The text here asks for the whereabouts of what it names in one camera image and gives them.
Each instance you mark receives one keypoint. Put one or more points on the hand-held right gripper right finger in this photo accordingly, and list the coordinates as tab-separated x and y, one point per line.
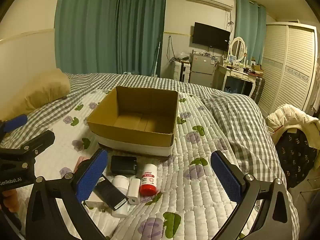
226	180

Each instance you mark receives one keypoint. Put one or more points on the cream padded jacket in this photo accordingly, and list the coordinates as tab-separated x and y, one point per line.
287	116

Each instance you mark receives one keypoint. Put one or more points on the white drawer unit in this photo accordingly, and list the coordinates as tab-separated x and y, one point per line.
181	71

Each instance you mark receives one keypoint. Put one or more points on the white louvred wardrobe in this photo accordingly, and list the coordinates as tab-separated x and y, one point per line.
290	67

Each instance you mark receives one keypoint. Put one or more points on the dark checked suitcase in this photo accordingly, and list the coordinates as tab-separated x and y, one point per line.
257	90

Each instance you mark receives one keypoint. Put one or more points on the light teal curtain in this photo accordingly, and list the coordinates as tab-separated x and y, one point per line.
246	20

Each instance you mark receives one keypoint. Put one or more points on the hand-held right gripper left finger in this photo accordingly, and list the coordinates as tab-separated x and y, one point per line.
91	177

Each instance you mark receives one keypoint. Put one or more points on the black wall television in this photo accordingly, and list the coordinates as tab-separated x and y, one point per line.
211	36

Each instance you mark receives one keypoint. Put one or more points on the white plug adapter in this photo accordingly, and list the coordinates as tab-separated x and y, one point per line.
96	202

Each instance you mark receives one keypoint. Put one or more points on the pink small item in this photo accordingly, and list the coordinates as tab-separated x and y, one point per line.
81	161

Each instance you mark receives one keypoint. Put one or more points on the white dressing table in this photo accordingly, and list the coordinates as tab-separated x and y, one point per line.
237	74

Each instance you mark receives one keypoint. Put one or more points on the brown cardboard box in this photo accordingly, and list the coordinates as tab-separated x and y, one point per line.
140	105

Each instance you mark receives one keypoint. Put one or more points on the white floral quilt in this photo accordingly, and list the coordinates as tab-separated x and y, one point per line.
195	180

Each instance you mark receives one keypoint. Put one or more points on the black charger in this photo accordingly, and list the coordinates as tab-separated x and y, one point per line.
122	165

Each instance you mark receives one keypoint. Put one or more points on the white bottle with red cap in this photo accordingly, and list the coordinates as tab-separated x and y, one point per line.
148	178

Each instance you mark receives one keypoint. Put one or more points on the grey checked bed sheet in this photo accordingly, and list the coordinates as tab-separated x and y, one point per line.
150	81

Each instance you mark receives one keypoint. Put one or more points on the wide teal curtain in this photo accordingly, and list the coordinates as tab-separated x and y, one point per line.
85	25

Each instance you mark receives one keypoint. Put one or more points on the narrow teal curtain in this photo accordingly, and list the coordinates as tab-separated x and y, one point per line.
141	30

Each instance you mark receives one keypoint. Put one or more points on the black box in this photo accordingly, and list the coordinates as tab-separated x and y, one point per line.
110	192

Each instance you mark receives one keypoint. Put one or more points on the white power bank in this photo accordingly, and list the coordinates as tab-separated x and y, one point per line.
133	190

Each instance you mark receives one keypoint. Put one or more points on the grey checked duvet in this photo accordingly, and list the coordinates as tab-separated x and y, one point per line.
240	125

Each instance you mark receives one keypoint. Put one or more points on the oval white mirror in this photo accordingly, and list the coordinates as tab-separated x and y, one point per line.
238	48

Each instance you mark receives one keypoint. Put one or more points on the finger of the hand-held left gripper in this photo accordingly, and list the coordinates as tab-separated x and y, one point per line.
15	125
42	140

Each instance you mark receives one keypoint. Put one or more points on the person's left hand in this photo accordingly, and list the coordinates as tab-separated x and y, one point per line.
10	200

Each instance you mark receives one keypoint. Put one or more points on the white cylindrical bottle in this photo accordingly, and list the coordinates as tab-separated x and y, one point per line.
120	182

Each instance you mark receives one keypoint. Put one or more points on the grey small fridge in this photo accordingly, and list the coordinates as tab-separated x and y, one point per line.
201	70

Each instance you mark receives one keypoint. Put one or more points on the tan pillow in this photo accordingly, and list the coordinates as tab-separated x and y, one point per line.
42	90

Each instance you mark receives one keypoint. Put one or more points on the white pole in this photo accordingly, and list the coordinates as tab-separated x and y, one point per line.
157	60

